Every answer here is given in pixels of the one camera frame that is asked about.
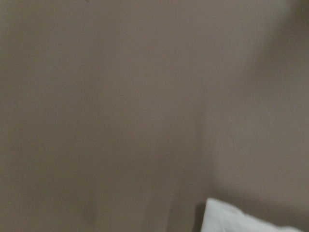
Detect white printed t-shirt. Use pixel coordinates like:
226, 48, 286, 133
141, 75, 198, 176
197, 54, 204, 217
201, 198, 301, 232

